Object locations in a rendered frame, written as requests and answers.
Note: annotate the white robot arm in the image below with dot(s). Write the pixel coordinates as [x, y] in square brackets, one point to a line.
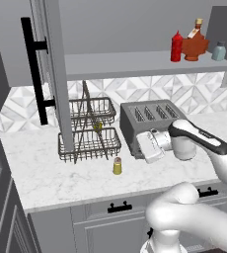
[188, 214]

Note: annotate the grey toaster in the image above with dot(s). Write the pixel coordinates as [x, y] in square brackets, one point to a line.
[135, 128]

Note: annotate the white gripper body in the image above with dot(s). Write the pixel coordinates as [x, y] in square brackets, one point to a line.
[150, 147]

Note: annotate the grey cupboard door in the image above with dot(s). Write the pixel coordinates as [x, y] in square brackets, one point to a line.
[112, 235]

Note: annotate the red condiment bottle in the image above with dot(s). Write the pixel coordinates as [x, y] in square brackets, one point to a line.
[176, 47]

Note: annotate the brown leaf-shaped syrup bottle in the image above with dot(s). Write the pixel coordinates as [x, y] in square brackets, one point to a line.
[194, 46]

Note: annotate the grey cabinet shelf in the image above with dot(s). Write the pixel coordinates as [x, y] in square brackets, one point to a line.
[135, 64]

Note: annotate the grey drawer front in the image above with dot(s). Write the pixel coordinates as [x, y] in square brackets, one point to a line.
[225, 194]
[92, 210]

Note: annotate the teal shaker with grey cap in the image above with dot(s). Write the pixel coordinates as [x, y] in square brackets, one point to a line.
[219, 52]

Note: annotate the small yellow item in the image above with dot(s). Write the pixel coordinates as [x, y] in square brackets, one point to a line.
[98, 126]

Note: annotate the yellow shaker with grey cap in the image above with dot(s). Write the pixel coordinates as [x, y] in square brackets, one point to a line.
[117, 168]

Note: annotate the tall dark grey cabinet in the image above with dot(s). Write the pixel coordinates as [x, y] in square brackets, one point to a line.
[0, 197]

